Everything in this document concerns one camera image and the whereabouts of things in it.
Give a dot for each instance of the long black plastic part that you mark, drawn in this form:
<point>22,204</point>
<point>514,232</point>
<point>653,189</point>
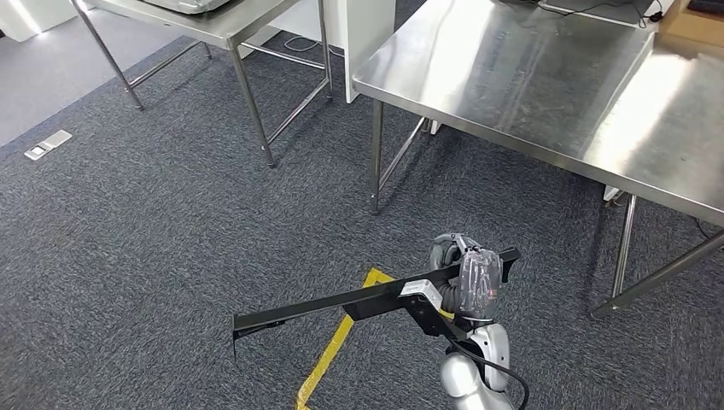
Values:
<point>317,308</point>

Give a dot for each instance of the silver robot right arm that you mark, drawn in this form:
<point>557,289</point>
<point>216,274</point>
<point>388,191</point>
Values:
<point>464,379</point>

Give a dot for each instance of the stainless steel workbench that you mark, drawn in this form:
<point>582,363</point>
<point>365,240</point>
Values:
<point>537,85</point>

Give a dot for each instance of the silver metal plate part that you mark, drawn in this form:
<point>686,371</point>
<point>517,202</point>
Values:
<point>186,4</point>

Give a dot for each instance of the white cabinet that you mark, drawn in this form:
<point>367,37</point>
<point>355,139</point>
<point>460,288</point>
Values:
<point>367,39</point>

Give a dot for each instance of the stainless steel table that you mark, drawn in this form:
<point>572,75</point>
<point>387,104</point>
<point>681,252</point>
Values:
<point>237,25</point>

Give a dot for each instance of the silver floor socket plate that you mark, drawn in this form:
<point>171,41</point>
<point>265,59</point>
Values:
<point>48,145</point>

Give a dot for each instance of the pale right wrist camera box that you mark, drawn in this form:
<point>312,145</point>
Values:
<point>421,289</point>

